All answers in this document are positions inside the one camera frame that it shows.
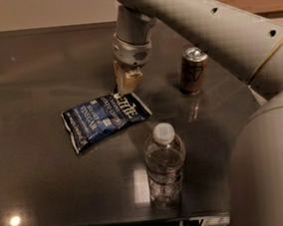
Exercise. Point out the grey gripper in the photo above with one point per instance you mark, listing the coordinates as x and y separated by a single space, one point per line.
130 55

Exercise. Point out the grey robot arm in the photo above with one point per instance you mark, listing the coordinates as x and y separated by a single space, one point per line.
249 48

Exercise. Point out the clear plastic water bottle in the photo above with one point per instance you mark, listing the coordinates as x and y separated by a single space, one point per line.
164 156

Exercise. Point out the brown soda can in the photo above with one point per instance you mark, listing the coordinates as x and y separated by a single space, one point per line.
193 66

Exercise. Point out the blue Kettle chip bag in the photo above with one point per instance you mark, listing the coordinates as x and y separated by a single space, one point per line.
90 122

